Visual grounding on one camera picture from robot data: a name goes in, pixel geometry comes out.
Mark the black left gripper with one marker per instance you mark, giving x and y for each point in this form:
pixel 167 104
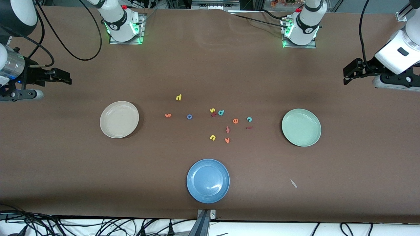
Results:
pixel 366 68

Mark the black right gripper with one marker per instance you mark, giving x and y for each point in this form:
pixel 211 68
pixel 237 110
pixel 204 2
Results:
pixel 33 75

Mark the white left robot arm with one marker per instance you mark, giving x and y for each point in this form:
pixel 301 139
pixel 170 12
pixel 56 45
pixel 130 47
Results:
pixel 306 26

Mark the beige brown plate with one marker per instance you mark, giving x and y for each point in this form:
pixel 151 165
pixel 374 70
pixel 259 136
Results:
pixel 119 119

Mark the light green plate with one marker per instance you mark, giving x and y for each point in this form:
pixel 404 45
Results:
pixel 301 127

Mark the orange flower decoration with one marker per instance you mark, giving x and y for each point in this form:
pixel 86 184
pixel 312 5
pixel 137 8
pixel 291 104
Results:
pixel 282 2

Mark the white paper scrap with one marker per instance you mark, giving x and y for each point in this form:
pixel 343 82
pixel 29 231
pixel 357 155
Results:
pixel 293 183

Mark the brown table cover sheet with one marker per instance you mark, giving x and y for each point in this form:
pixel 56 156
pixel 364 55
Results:
pixel 210 65

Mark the grey metal box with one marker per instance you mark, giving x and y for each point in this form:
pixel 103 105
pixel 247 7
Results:
pixel 215 4

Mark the blue plate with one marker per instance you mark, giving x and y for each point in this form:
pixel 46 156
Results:
pixel 208 181

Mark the aluminium frame corner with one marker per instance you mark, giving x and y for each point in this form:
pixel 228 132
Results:
pixel 401 17

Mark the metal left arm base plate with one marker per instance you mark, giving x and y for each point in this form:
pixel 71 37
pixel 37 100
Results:
pixel 283 46

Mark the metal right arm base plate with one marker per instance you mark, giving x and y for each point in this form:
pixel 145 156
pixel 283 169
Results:
pixel 142 28

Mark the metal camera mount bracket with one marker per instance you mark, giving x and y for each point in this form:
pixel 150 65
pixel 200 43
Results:
pixel 203 223

